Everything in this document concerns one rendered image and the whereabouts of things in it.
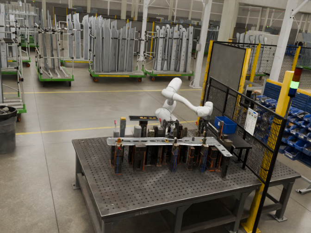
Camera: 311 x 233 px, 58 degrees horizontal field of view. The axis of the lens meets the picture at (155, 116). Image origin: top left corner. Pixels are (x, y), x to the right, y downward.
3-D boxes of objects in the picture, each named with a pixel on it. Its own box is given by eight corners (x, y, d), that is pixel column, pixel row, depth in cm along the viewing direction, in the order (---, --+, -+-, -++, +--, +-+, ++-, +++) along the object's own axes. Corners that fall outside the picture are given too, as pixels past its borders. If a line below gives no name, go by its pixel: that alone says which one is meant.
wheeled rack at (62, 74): (74, 87, 884) (74, 28, 824) (40, 88, 841) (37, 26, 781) (64, 73, 1043) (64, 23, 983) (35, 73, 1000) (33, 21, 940)
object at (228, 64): (234, 148, 579) (256, 49, 511) (229, 148, 573) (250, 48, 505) (199, 123, 692) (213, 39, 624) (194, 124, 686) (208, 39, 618)
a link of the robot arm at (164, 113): (159, 124, 424) (151, 114, 414) (165, 115, 431) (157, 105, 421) (166, 125, 411) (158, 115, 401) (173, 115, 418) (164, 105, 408)
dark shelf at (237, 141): (235, 149, 336) (236, 147, 335) (206, 121, 418) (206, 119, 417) (251, 149, 342) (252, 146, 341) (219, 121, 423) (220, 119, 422)
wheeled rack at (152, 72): (151, 81, 1068) (155, 33, 1008) (140, 75, 1151) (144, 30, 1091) (193, 81, 1154) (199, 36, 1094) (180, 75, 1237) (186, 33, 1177)
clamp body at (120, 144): (113, 176, 310) (115, 146, 298) (112, 169, 324) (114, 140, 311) (123, 175, 313) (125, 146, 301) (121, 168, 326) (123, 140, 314)
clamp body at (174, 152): (170, 173, 329) (173, 146, 317) (167, 167, 340) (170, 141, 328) (177, 172, 331) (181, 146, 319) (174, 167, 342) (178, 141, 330)
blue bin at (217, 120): (224, 133, 372) (226, 124, 367) (213, 125, 398) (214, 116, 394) (235, 133, 377) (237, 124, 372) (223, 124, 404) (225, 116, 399)
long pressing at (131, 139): (107, 146, 312) (107, 145, 311) (106, 138, 332) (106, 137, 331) (221, 145, 346) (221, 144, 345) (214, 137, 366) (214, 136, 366)
